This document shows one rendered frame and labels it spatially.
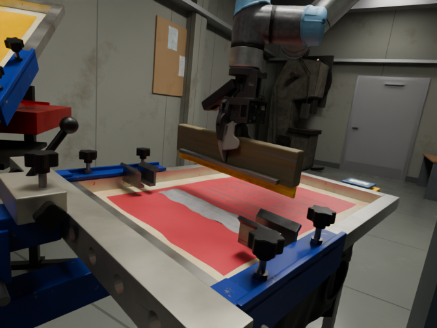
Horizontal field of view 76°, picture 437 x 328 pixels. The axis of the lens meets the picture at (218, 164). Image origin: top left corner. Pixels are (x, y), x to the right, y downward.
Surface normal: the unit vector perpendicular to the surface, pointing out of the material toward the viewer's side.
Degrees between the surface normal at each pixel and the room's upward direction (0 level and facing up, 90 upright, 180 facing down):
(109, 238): 0
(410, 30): 90
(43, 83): 90
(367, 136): 90
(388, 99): 90
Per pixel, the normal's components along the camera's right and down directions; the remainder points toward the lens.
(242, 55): -0.27, 0.17
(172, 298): 0.11, -0.97
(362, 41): -0.50, 0.13
